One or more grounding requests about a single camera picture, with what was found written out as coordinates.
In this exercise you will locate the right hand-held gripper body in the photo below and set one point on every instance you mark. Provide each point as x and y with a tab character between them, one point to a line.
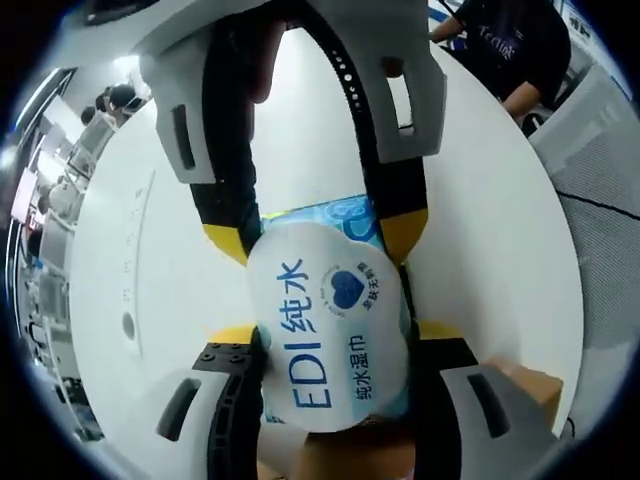
200	25

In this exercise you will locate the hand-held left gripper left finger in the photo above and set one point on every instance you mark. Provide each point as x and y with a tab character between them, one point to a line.
235	400

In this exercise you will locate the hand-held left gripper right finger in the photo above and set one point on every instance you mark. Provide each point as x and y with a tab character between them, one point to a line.
450	360

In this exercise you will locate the brown cardboard shoe box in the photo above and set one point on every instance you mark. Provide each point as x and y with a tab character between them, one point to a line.
530	385

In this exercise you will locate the soft item wet wipes pack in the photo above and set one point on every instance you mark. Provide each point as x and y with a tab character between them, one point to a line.
325	325

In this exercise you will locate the person's right hand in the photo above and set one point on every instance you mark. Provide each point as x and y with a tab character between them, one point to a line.
262	60

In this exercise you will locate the white table socket strip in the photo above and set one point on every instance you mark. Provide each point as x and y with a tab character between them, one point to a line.
129	327

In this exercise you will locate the row of white office chairs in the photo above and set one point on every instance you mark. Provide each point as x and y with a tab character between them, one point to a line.
90	145

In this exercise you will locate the large display screen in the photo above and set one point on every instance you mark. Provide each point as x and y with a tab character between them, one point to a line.
25	195

